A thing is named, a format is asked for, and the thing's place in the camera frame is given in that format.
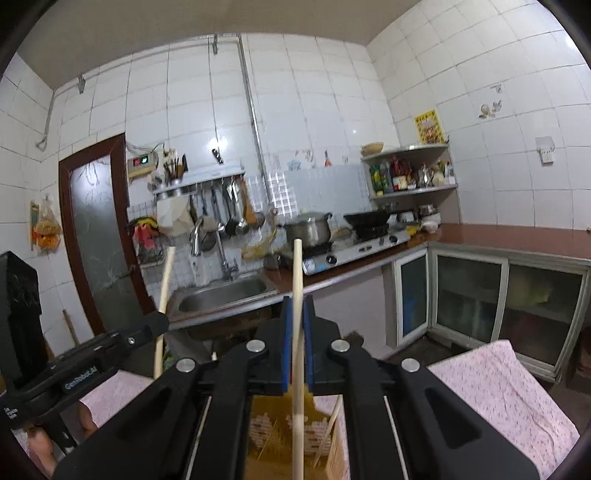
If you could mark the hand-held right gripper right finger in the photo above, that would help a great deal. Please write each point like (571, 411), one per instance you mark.
(308, 341)

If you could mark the steel pot with lid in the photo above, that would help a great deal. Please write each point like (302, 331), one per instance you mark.
(307, 230)

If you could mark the yellow wall poster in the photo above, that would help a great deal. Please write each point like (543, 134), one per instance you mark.
(429, 127)

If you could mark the row of condiment bottles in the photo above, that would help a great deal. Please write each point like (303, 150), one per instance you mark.
(406, 177)

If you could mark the metal faucet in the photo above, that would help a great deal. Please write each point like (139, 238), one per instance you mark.
(226, 258)

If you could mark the red and yellow cloth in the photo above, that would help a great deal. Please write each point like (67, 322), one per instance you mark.
(145, 230)

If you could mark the white wall socket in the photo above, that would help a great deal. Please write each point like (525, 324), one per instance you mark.
(545, 150)

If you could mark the vertical metal wall pipe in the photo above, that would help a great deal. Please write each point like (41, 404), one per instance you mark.
(251, 115)

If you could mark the pink floral tablecloth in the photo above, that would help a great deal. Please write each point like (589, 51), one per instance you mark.
(498, 401)

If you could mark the metal corner shelf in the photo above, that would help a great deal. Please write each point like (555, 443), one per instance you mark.
(415, 191)

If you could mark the yellow net bag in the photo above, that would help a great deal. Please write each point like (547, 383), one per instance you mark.
(258, 247)

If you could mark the metal wall rack shelf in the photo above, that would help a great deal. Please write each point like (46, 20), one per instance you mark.
(198, 181)

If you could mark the brown door with frosted glass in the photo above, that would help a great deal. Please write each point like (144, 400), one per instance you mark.
(99, 230)

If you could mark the stainless steel sink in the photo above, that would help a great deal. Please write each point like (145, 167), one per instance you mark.
(221, 297)

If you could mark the row of hanging ladles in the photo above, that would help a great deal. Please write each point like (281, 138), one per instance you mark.
(228, 207)

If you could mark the stack of small bowls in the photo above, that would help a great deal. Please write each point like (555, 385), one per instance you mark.
(418, 219)

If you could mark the wooden chopstick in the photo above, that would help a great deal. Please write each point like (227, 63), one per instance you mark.
(165, 286)
(330, 429)
(298, 277)

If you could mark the cutlery cup with knives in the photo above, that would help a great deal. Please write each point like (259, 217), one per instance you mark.
(173, 168)

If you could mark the beige electric control box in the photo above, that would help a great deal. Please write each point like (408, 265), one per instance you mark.
(142, 165)

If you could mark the white hanging towel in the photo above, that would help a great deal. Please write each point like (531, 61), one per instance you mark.
(173, 217)

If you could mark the wall stickers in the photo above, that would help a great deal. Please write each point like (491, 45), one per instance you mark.
(490, 108)

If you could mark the bent wall pipe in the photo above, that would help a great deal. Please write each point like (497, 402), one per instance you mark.
(48, 120)

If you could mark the wooden stick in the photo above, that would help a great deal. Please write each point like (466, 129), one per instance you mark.
(71, 327)

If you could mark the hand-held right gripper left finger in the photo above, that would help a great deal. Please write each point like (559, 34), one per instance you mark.
(287, 341)

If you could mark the beige bowl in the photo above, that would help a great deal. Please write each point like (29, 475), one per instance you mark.
(372, 148)

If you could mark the black perforated panel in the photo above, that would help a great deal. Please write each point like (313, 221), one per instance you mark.
(18, 314)

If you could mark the person's left hand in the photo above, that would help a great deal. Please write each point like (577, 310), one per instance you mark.
(41, 447)

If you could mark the small metal cup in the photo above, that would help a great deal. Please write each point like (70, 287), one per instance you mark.
(272, 261)

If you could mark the yellow perforated utensil holder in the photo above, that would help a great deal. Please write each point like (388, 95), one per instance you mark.
(272, 438)

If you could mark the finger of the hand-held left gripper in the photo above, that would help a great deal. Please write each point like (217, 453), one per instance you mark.
(138, 332)

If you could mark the gas stove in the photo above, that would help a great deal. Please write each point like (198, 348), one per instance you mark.
(355, 251)

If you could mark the hanging plastic bag of oranges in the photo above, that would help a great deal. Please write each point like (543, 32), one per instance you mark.
(46, 226)

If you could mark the black wok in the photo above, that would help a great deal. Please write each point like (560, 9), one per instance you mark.
(367, 218)

